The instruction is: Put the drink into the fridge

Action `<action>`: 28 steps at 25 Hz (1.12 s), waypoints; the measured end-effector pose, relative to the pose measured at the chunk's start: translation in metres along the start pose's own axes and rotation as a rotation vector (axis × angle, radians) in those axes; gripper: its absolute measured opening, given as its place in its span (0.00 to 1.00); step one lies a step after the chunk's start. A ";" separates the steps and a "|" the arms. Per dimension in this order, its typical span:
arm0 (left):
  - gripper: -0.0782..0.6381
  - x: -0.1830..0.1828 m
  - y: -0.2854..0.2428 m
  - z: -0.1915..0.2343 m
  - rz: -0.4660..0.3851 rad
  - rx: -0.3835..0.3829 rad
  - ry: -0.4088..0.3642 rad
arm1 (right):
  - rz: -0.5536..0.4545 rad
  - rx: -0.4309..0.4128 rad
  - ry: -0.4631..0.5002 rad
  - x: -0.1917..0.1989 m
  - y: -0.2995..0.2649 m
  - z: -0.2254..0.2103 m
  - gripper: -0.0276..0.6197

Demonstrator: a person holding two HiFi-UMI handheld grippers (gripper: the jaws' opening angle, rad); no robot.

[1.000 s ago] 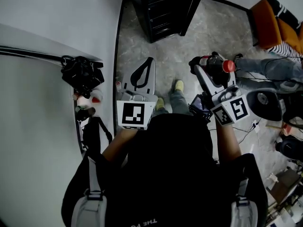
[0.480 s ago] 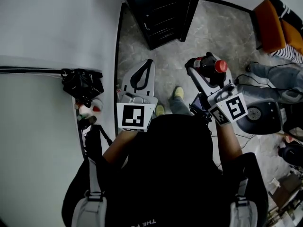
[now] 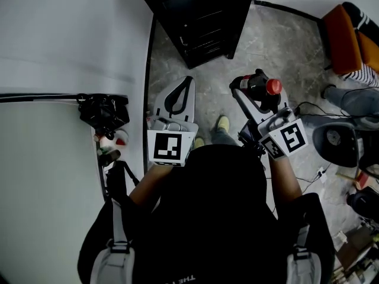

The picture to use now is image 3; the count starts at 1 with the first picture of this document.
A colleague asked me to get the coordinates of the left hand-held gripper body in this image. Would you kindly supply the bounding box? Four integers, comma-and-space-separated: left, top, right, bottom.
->
146, 114, 199, 168

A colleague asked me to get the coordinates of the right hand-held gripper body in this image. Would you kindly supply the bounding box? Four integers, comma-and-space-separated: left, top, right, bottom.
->
256, 107, 310, 162

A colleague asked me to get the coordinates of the dark drink bottle red cap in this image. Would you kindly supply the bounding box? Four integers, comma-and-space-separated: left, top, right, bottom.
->
229, 68, 284, 103

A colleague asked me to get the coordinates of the white fridge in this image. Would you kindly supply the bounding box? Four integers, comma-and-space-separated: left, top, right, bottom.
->
0, 56, 136, 284

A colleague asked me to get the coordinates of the person's left forearm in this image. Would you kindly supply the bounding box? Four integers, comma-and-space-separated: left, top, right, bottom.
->
128, 162, 176, 213

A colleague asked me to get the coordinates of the person's right forearm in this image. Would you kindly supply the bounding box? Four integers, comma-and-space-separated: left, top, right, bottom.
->
267, 155, 303, 204

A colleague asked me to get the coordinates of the person's right shoe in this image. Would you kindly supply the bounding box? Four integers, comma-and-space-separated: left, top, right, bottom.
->
215, 115, 230, 132

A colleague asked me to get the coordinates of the person's leg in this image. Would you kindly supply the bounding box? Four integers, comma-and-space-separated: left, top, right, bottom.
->
210, 128, 239, 147
325, 85, 379, 120

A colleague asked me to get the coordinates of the white bottle red label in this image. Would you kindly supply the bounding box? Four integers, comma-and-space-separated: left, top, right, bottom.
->
114, 128, 130, 148

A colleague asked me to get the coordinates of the dark brown bottle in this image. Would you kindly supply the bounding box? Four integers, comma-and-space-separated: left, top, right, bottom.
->
99, 149, 122, 167

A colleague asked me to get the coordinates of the black plastic bag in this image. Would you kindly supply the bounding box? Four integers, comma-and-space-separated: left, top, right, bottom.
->
77, 93, 131, 139

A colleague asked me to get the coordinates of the person's black shirt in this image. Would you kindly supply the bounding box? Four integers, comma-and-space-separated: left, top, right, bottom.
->
77, 143, 336, 284

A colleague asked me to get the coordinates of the small red wooden box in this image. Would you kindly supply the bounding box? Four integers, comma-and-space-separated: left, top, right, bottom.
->
353, 171, 371, 190

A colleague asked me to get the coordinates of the black wooden cabinet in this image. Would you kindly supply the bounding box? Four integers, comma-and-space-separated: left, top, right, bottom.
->
133, 0, 258, 70

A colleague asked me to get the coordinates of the orange sofa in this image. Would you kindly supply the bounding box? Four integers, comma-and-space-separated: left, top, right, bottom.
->
322, 4, 379, 76

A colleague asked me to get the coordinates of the black round bag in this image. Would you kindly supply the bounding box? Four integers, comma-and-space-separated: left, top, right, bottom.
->
345, 187, 379, 220

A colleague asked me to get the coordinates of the black white striped cushion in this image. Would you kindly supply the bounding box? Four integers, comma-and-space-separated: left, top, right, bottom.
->
342, 1, 379, 34

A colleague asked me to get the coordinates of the cardboard box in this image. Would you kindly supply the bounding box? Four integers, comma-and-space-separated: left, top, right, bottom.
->
333, 217, 379, 284

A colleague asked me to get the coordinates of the black camera box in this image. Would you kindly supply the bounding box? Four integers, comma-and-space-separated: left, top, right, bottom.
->
237, 122, 265, 157

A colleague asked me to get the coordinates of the black floor cable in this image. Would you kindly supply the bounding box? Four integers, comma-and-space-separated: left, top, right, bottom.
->
292, 86, 379, 121

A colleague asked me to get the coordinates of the thin black cable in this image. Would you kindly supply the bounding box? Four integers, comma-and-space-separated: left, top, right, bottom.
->
264, 162, 333, 185

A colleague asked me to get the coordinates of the black strap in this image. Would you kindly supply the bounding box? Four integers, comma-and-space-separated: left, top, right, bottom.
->
105, 160, 140, 203

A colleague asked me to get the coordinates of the grey right backpack strap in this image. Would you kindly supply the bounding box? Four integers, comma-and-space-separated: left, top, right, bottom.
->
285, 223, 323, 284

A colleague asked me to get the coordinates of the grey backpack strap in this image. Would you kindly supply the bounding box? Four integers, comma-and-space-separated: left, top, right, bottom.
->
285, 223, 323, 284
89, 199, 136, 284

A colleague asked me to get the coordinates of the grey left backpack strap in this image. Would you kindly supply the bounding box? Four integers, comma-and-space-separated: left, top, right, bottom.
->
89, 199, 136, 284

